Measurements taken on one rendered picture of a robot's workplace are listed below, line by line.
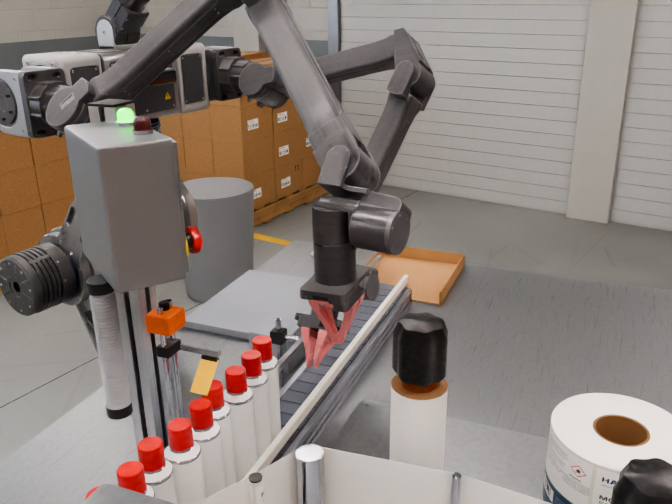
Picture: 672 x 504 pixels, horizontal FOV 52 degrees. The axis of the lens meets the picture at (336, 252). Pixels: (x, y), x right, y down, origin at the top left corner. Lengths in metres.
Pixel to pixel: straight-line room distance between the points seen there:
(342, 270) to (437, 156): 4.90
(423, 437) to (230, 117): 3.90
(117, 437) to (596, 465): 0.88
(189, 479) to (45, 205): 3.75
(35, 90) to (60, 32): 6.05
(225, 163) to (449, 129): 1.87
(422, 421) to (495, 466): 0.22
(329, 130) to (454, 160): 4.81
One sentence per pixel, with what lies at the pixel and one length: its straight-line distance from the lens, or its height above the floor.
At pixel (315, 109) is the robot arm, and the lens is 0.96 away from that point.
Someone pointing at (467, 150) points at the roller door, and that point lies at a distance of 5.65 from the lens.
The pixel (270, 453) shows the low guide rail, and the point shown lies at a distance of 1.21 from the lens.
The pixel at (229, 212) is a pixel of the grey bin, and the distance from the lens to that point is 3.66.
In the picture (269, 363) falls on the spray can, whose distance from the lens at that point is 1.19.
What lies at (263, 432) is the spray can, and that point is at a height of 0.95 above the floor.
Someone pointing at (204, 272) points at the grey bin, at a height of 0.20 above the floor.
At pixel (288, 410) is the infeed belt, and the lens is 1.37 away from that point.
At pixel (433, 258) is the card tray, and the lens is 2.18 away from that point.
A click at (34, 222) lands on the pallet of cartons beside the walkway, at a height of 0.30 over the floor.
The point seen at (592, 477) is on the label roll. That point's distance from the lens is 1.07.
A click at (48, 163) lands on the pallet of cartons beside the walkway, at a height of 0.64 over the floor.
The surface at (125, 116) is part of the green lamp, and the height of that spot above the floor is 1.49.
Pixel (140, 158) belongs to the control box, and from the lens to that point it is 0.87.
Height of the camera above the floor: 1.65
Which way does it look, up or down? 21 degrees down
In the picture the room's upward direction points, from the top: 1 degrees counter-clockwise
